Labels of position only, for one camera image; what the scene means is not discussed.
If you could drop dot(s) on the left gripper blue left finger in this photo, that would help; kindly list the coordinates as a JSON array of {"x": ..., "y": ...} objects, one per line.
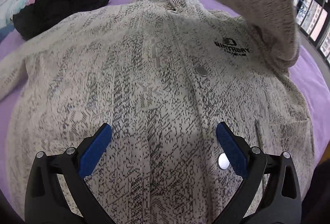
[{"x": 44, "y": 199}]

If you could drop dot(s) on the window with metal bars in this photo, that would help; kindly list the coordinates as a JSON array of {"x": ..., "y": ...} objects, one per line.
[{"x": 312, "y": 17}]

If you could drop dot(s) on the teal blue cloth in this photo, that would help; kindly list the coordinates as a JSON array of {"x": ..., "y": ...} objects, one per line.
[{"x": 4, "y": 31}]

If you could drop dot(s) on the white grey knit jacket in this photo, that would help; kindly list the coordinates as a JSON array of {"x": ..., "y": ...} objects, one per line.
[{"x": 162, "y": 73}]

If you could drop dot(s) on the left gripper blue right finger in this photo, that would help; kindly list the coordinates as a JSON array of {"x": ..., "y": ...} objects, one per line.
[{"x": 281, "y": 202}]

